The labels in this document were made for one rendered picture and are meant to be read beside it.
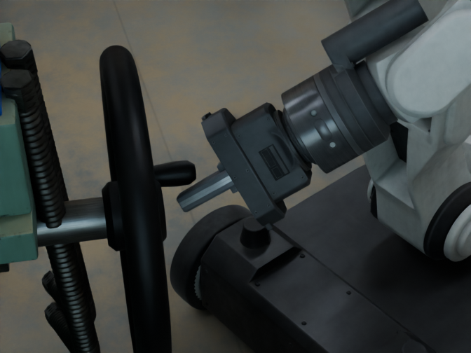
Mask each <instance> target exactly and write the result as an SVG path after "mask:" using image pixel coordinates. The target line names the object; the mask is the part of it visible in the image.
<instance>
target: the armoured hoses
mask: <svg viewBox="0 0 471 353"><path fill-rule="evenodd" d="M0 56H1V61H2V62H3V63H4V64H5V66H6V67H7V68H8V69H12V70H11V71H9V72H8V73H6V74H4V75H3V76H2V77H1V78H0V85H1V86H2V92H3V93H4V94H5V96H6V98H9V99H14V100H15V102H16V104H17V106H18V113H19V118H20V124H21V129H22V136H23V140H24V143H25V151H26V155H27V162H28V167H29V173H30V178H31V184H32V189H33V194H34V199H35V204H36V213H37V218H38V219H39V220H40V221H41V222H44V223H46V227H47V228H50V229H51V228H58V227H59V226H61V225H62V218H63V217H64V215H65V214H66V207H65V206H64V201H69V198H68V195H67V189H66V188H65V183H64V178H63V175H62V169H61V167H60V162H59V158H58V156H57V151H56V146H55V141H54V139H53V134H52V130H51V128H50V123H49V118H48V113H47V111H46V107H45V101H44V100H43V95H42V89H41V84H40V83H39V77H38V74H37V72H38V70H37V67H36V62H35V59H34V54H33V50H32V48H31V45H30V44H29V43H28V42H27V41H25V40H14V41H8V42H7V43H5V44H3V45H2V47H1V48H0ZM46 249H47V254H48V258H49V259H50V264H51V268H52V269H53V270H49V271H48V272H47V273H46V274H45V275H44V276H43V278H42V285H43V287H44V289H45V290H46V292H47V293H48V294H49V295H50V296H51V297H52V298H53V299H54V301H55V302H56V303H54V302H52V303H51V304H50V305H49V306H47V308H46V309H45V310H44V312H45V317H46V319H47V322H48V323H49V324H50V326H51V327H52V328H53V329H54V331H55V332H56V334H57V335H58V336H59V337H60V339H61V340H62V342H63V343H64V344H65V346H66V347H67V349H68V350H69V351H70V353H100V344H99V340H98V337H97V333H96V328H95V325H94V321H95V318H96V309H95V303H94V299H93V295H92V291H91V288H90V283H89V279H88V275H87V271H86V267H85V263H84V260H83V254H82V252H81V245H80V244H79V242H74V243H68V244H57V245H52V246H46Z"/></svg>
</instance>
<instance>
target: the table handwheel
mask: <svg viewBox="0 0 471 353"><path fill-rule="evenodd" d="M100 82H101V91H102V105H103V112H104V125H105V132H106V139H107V151H108V158H109V170H110V176H111V181H110V182H107V184H106V185H105V186H104V188H103V189H102V197H98V198H88V199H81V200H70V201H64V206H65V207H66V214H65V215H64V217H63V218H62V225H61V226H59V227H58V228H51V229H50V228H47V227H46V223H44V222H41V221H40V220H39V219H38V218H37V213H36V226H37V239H38V247H46V246H52V245H57V244H68V243H74V242H85V241H91V240H100V239H107V240H108V245H109V246H110V247H111V248H112V249H114V250H115V251H120V257H121V267H122V273H123V283H124V289H125V299H126V305H127V310H128V320H129V325H130V335H131V339H132V348H133V353H172V337H171V324H170V306H169V297H168V282H167V275H166V268H165V255H164V248H163V241H164V240H165V239H166V237H167V229H166V220H165V208H164V202H163V194H162V190H161V185H160V183H159V182H158V181H157V180H155V174H154V168H153V159H152V154H151V145H150V139H149V131H148V126H147V121H146V113H145V108H144V101H143V96H142V90H141V85H140V81H139V76H138V73H137V67H136V64H135V61H134V59H133V57H132V54H131V53H130V51H129V50H128V49H126V48H124V47H123V46H118V45H115V46H109V47H108V48H106V49H105V50H104V51H103V52H102V54H101V55H100Z"/></svg>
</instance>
